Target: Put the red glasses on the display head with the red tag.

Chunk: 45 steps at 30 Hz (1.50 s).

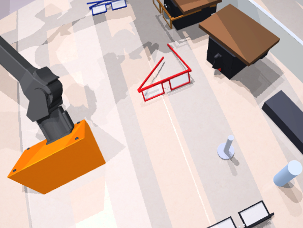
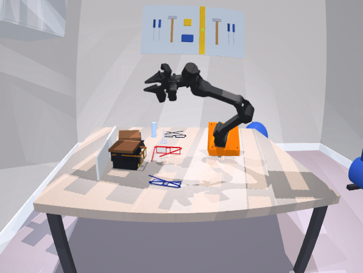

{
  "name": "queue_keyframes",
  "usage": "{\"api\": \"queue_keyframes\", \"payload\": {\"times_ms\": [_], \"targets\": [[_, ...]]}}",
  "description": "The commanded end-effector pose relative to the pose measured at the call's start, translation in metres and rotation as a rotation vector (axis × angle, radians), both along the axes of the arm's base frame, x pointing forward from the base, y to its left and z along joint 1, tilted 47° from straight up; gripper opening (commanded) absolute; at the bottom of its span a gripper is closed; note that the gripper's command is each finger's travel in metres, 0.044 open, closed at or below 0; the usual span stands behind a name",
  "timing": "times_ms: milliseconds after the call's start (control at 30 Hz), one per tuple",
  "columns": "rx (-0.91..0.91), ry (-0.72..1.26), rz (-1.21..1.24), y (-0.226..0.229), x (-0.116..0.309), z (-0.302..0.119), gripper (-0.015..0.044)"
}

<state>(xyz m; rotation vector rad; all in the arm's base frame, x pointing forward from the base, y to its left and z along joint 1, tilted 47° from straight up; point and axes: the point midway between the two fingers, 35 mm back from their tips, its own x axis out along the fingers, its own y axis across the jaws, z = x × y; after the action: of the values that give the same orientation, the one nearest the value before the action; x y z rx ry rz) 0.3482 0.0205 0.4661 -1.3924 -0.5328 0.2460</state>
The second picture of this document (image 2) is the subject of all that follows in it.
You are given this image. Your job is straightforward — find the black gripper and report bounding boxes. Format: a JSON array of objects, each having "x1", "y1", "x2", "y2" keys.
[{"x1": 143, "y1": 63, "x2": 182, "y2": 103}]

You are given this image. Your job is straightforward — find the red glasses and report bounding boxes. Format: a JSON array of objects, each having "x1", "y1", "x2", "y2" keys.
[{"x1": 153, "y1": 146, "x2": 182, "y2": 157}]

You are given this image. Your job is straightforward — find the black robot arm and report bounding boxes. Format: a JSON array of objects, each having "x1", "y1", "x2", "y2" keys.
[{"x1": 166, "y1": 62, "x2": 255, "y2": 148}]

